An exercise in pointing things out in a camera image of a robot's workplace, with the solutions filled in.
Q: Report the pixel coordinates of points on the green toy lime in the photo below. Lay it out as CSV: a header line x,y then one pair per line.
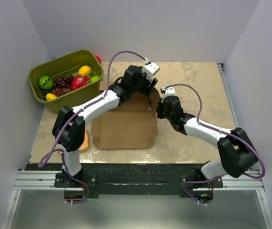
x,y
94,78

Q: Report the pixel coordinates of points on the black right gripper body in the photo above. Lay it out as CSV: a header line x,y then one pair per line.
x,y
161,112

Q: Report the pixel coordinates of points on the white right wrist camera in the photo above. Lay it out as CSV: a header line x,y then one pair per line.
x,y
167,91

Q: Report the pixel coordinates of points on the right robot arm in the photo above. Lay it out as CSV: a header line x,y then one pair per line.
x,y
237,154

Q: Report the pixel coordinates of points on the aluminium frame rail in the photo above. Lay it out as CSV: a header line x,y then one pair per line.
x,y
246,183

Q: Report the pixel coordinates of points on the yellow toy lemon front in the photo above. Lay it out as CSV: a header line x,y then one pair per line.
x,y
50,96

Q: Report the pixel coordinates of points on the yellow toy lemon back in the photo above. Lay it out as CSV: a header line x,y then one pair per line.
x,y
85,70

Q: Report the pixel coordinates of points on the yellow toy lemon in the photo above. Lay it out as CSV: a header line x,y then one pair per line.
x,y
85,70
50,96

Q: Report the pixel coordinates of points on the brown cardboard box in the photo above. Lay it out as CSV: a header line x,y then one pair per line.
x,y
132,125

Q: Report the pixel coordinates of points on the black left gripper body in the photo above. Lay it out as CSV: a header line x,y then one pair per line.
x,y
142,87

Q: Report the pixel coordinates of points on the red dragon fruit toy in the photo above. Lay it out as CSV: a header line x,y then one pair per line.
x,y
79,81

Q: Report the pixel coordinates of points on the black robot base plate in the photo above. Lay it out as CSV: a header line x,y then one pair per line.
x,y
94,180

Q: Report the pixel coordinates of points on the orange sponge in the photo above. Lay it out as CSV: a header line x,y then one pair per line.
x,y
86,143

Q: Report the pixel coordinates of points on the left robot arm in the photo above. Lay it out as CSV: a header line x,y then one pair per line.
x,y
69,128

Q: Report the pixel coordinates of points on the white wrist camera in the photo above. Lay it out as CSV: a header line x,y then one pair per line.
x,y
150,70
167,91

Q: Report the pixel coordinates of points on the green plastic bin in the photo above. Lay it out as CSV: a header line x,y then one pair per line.
x,y
63,66

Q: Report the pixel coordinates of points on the red ball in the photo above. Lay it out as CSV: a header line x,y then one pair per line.
x,y
98,58

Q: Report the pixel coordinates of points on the purple toy grapes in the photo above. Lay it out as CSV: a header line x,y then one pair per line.
x,y
62,85

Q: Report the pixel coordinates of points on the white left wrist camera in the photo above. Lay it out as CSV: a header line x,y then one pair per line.
x,y
150,70

